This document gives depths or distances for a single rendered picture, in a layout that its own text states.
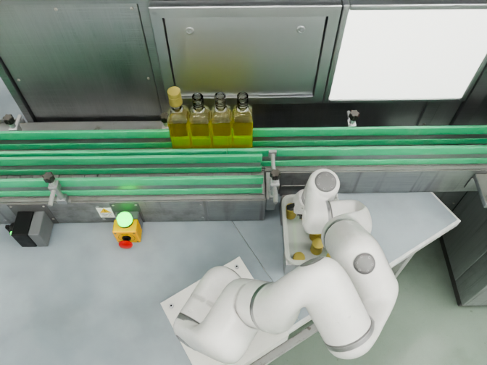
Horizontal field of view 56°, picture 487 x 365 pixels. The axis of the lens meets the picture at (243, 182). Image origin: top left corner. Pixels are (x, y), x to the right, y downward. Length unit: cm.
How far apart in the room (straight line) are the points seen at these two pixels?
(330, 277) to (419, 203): 88
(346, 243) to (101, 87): 92
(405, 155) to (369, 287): 67
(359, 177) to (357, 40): 41
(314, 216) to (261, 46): 48
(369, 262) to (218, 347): 30
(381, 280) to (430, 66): 74
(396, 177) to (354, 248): 69
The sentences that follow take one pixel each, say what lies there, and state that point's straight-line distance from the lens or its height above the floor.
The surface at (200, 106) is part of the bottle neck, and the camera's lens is 120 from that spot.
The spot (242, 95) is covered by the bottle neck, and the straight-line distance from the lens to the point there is 121.
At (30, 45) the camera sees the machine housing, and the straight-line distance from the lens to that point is 140.
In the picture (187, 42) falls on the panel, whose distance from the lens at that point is 124.
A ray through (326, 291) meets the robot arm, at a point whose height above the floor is 134.
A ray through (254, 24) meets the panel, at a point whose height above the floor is 126.
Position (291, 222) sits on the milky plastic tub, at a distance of 140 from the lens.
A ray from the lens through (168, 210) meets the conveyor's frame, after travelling 137.
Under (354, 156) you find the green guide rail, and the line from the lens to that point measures 137.
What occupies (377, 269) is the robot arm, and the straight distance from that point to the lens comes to 82.
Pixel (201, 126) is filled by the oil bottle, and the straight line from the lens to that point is 124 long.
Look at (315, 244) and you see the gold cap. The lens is 133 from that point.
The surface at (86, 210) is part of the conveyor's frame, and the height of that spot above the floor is 83.
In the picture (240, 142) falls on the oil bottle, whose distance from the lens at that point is 129.
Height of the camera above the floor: 200
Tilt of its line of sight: 57 degrees down
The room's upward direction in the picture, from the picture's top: straight up
